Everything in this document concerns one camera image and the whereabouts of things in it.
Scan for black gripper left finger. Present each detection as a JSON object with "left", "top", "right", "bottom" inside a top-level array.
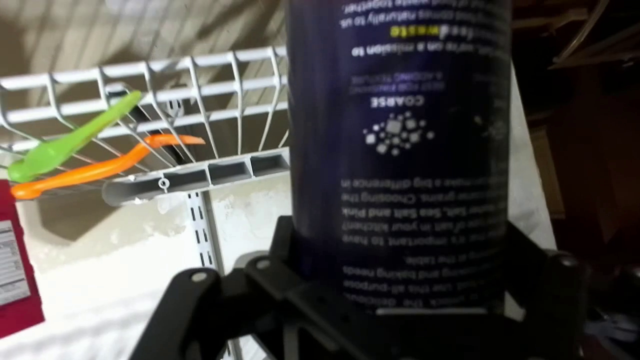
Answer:
[{"left": 127, "top": 215, "right": 373, "bottom": 360}]

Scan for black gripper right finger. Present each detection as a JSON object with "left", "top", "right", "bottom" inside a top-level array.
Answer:
[{"left": 496, "top": 224, "right": 587, "bottom": 360}]

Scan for black salt can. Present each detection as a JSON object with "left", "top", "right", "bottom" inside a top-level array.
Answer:
[{"left": 287, "top": 0, "right": 511, "bottom": 311}]

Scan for pink box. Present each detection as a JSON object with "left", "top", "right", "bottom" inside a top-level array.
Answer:
[{"left": 0, "top": 180, "right": 43, "bottom": 338}]

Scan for white shelf bracket rail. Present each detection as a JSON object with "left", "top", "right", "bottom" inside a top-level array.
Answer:
[{"left": 186, "top": 191, "right": 243, "bottom": 360}]

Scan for white wire shelf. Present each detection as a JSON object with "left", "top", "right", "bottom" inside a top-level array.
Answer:
[{"left": 0, "top": 45, "right": 290, "bottom": 203}]

